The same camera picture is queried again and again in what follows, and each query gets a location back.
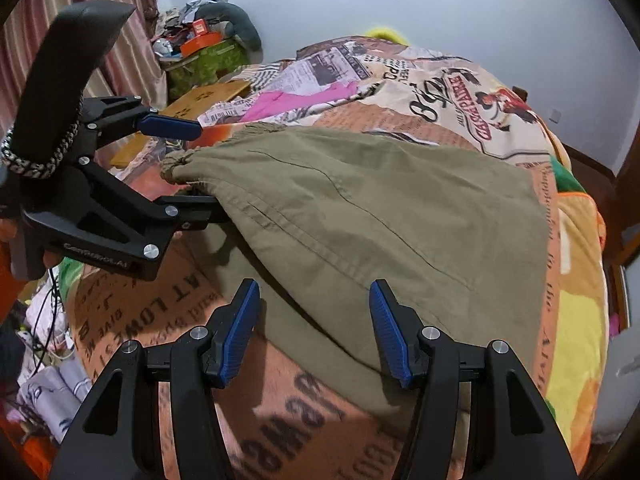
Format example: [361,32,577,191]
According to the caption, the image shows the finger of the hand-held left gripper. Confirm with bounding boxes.
[22,157,232,282]
[80,94,204,147]

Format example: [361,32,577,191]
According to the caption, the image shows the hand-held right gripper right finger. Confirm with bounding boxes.
[369,279,581,480]

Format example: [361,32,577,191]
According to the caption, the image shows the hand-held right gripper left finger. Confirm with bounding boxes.
[47,277,262,480]

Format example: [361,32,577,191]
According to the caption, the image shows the olive green pants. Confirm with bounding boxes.
[160,125,551,441]

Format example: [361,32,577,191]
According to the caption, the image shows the green patterned storage box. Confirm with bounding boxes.
[165,35,249,101]

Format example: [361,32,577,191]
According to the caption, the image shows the pink cloth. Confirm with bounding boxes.
[249,81,362,122]

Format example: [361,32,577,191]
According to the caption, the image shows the orange yellow fleece blanket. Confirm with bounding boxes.
[542,152,612,461]

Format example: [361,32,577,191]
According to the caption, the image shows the pile of mixed clothes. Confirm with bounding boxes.
[0,260,95,448]

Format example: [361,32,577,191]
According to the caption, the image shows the light grey bundle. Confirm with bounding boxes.
[589,329,640,447]

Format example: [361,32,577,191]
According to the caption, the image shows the yellow-green pillow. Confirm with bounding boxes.
[364,25,407,45]

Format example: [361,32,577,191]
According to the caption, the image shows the printed newspaper pattern blanket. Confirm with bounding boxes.
[65,35,608,480]

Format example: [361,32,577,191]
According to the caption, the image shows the dark wooden bed frame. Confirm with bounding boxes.
[564,141,640,311]

